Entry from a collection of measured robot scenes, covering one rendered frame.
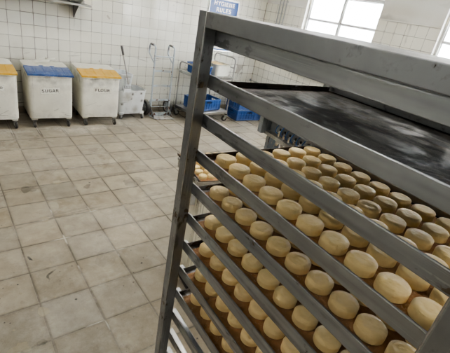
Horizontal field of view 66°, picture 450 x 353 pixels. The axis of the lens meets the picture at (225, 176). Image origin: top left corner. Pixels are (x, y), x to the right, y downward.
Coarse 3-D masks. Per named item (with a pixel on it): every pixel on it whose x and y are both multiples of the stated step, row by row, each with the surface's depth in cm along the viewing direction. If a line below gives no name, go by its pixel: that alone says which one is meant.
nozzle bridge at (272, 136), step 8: (264, 120) 268; (264, 128) 271; (272, 128) 272; (272, 136) 264; (280, 136) 263; (288, 136) 255; (296, 136) 247; (272, 144) 284; (288, 144) 250; (296, 144) 247; (304, 144) 240
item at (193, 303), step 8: (184, 296) 104; (192, 296) 102; (192, 304) 102; (200, 312) 98; (200, 320) 97; (208, 320) 98; (208, 328) 95; (216, 328) 93; (216, 336) 94; (216, 344) 91; (224, 344) 90; (224, 352) 90; (232, 352) 90
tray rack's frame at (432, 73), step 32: (224, 32) 65; (256, 32) 58; (288, 32) 52; (320, 32) 89; (352, 64) 44; (384, 64) 41; (416, 64) 38; (448, 64) 35; (448, 320) 38; (416, 352) 41; (448, 352) 38
